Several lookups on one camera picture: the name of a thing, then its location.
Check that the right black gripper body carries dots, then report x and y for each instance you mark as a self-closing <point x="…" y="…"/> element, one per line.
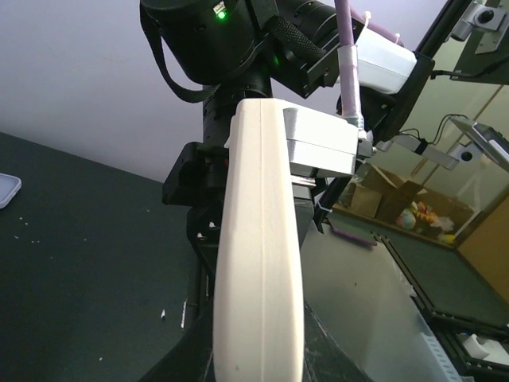
<point x="198" y="180"/>

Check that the silver camera mount arms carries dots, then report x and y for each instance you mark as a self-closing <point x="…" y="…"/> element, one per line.
<point x="484" y="60"/>

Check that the beige cased phone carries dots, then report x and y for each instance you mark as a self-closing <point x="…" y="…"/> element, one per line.
<point x="258" y="312"/>

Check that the light blue slotted cable duct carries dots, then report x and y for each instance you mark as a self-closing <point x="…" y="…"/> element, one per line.
<point x="438" y="363"/>

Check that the right black frame post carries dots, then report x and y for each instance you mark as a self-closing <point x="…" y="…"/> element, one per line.
<point x="369" y="62"/>

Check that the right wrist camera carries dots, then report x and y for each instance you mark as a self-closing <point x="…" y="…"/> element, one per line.
<point x="322" y="145"/>

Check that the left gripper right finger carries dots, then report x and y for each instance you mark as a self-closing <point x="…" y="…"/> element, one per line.
<point x="324" y="360"/>

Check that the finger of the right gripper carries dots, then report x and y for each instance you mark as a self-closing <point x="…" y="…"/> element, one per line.
<point x="304" y="211"/>
<point x="203" y="232"/>

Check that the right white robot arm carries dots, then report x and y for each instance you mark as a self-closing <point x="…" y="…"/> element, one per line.
<point x="218" y="53"/>

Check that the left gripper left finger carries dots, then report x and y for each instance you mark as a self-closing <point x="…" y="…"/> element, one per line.
<point x="191" y="359"/>

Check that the lavender phone case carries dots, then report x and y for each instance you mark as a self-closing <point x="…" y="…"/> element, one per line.
<point x="9" y="187"/>

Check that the cardboard boxes in background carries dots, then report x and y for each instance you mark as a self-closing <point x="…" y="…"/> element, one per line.
<point x="401" y="203"/>

